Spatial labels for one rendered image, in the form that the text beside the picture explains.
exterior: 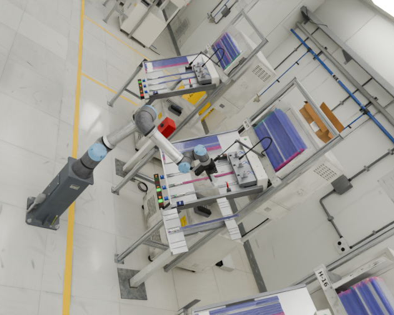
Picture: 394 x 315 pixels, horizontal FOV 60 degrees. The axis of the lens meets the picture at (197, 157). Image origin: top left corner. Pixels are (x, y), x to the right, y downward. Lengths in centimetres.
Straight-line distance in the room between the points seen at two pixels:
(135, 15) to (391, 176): 491
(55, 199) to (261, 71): 239
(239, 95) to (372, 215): 183
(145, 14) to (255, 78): 338
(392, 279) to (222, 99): 242
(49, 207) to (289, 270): 265
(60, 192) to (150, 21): 477
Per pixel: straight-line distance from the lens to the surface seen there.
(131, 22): 678
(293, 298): 229
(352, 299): 214
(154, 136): 217
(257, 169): 268
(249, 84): 383
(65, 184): 248
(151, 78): 389
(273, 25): 564
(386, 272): 230
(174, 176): 276
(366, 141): 418
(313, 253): 404
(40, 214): 274
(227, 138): 303
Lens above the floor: 212
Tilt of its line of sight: 24 degrees down
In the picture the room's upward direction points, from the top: 47 degrees clockwise
